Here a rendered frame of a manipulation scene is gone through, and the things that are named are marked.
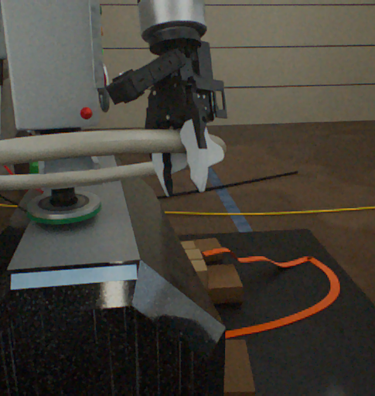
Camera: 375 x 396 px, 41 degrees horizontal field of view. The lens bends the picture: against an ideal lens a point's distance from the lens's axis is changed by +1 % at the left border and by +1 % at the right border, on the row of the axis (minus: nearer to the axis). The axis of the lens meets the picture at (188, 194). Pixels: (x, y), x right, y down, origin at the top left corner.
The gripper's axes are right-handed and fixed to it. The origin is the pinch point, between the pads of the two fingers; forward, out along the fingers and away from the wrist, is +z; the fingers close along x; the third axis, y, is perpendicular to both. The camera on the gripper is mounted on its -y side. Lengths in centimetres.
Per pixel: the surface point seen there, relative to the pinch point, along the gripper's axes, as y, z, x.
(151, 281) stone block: 38, 20, 52
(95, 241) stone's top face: 35, 9, 69
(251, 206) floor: 265, 5, 185
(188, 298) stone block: 49, 27, 50
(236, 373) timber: 97, 66, 77
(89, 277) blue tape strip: 25, 17, 60
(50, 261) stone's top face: 20, 12, 69
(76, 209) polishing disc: 36, -1, 78
